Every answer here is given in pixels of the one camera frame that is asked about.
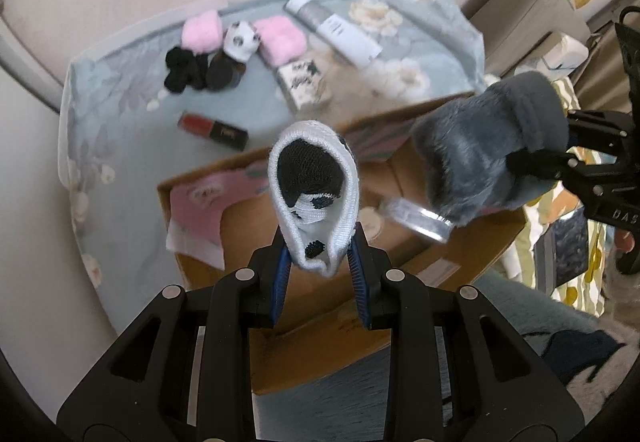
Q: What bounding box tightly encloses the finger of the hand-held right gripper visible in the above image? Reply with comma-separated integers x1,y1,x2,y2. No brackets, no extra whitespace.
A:
505,151,640,229
566,110,640,157

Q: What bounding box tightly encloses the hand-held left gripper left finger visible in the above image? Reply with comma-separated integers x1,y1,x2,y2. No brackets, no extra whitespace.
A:
56,227,293,442

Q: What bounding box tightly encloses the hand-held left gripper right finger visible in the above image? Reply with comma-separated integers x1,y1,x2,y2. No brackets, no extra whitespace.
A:
350,222,586,442

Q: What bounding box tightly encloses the white panda print sock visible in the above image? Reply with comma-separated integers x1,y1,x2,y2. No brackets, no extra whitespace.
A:
267,120,360,277
222,20,262,62

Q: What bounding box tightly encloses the grey plush glove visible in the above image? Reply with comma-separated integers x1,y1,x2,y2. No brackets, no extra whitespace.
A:
412,72,571,227

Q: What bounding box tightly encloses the clear plastic jar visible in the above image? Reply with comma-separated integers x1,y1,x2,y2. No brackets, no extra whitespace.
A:
385,197,456,243

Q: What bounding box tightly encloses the cardboard box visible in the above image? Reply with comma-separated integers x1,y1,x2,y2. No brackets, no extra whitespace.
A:
156,92,528,395

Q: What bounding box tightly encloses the red lipstick with black cap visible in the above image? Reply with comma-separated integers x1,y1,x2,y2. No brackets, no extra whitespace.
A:
177,113,249,151

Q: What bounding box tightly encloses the small white patterned box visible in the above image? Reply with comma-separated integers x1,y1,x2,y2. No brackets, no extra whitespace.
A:
276,59,331,111

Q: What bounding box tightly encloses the black fluffy sock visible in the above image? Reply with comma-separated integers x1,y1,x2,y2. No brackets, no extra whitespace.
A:
164,48,211,95

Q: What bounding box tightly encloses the pink fluffy sock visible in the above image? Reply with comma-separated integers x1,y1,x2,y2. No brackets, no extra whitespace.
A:
252,16,307,65
181,9,222,53

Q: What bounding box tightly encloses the white tube with grey cap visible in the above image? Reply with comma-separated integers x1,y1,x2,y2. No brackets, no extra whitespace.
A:
284,0,383,68

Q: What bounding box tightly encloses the white plastic packet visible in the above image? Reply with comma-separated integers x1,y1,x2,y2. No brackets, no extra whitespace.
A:
515,32,589,82

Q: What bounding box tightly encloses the yellow floral blanket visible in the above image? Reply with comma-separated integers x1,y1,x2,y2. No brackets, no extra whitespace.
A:
500,76,618,317

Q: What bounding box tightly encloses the beige sofa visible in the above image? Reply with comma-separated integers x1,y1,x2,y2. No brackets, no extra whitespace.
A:
462,0,591,77

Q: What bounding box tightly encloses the blue fluffy rug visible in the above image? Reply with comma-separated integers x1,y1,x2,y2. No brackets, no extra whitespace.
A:
252,272,621,442

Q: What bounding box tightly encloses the blue floral tablecloth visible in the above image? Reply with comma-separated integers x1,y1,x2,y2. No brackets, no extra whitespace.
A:
57,0,488,323

